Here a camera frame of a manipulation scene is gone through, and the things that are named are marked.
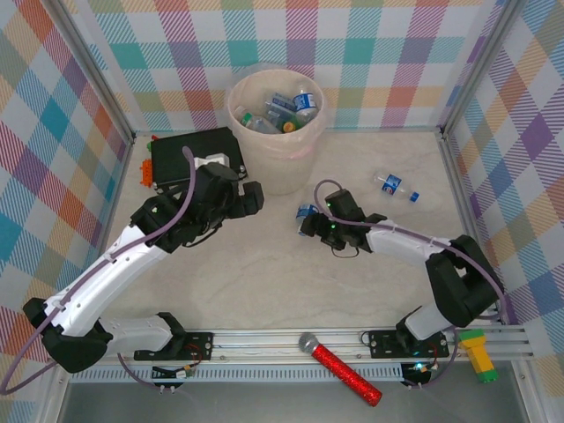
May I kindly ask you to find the white-cap blue-label water bottle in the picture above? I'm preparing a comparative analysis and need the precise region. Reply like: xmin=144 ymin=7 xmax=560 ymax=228
xmin=295 ymin=203 xmax=321 ymax=238

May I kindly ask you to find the beige plastic bin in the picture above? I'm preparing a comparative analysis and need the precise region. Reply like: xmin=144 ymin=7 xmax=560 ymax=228
xmin=226 ymin=68 xmax=330 ymax=195

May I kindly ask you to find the black rectangular case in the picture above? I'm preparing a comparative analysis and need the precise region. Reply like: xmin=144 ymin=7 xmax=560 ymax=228
xmin=149 ymin=126 xmax=248 ymax=189

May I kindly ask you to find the dark blue label clear bottle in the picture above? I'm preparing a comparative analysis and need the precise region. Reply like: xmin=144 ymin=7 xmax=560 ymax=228
xmin=373 ymin=172 xmax=421 ymax=204

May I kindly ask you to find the red glitter microphone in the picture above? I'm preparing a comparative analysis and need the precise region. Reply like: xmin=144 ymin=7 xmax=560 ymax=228
xmin=298 ymin=332 xmax=383 ymax=407

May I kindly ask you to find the yellow green toy block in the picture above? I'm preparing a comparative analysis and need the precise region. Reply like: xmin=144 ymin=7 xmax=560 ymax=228
xmin=456 ymin=329 xmax=501 ymax=385

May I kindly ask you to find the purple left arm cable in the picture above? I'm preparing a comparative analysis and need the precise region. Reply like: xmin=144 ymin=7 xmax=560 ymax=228
xmin=0 ymin=146 xmax=198 ymax=396

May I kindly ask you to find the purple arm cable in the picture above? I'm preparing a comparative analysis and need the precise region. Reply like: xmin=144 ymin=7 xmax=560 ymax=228
xmin=0 ymin=146 xmax=198 ymax=396
xmin=313 ymin=178 xmax=512 ymax=325

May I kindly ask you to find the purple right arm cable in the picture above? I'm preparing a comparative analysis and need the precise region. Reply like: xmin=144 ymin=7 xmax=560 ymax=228
xmin=313 ymin=178 xmax=512 ymax=325

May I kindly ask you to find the aluminium frame bar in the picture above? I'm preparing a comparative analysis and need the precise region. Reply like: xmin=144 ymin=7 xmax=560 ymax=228
xmin=55 ymin=0 xmax=136 ymax=145
xmin=438 ymin=130 xmax=508 ymax=327
xmin=440 ymin=0 xmax=528 ymax=137

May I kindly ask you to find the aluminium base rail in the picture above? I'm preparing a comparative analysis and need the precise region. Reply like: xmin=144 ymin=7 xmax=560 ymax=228
xmin=96 ymin=326 xmax=532 ymax=365

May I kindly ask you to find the small wired connector board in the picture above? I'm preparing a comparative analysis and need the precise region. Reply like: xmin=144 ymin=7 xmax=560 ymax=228
xmin=399 ymin=360 xmax=442 ymax=391
xmin=149 ymin=361 xmax=197 ymax=393

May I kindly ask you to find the grey slotted cable duct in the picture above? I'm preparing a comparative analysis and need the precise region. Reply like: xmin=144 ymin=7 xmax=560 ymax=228
xmin=74 ymin=363 xmax=406 ymax=384

